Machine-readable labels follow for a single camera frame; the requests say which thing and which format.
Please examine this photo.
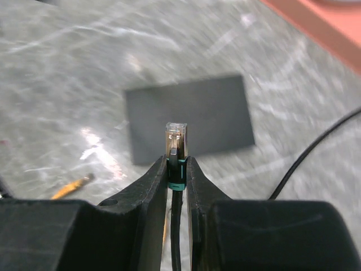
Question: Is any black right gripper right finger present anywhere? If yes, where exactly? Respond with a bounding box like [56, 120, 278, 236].
[187, 158, 360, 270]

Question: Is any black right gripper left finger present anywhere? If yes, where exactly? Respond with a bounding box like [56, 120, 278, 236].
[1, 157, 167, 270]

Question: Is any yellow ethernet cable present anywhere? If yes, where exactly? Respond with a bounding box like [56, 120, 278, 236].
[50, 173, 96, 200]

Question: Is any black ethernet cable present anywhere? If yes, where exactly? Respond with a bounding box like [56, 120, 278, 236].
[163, 107, 361, 271]

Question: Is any black network switch box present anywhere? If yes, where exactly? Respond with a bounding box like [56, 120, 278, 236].
[124, 75, 255, 165]

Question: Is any salmon pink tray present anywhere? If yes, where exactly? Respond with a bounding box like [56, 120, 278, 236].
[262, 1, 360, 74]

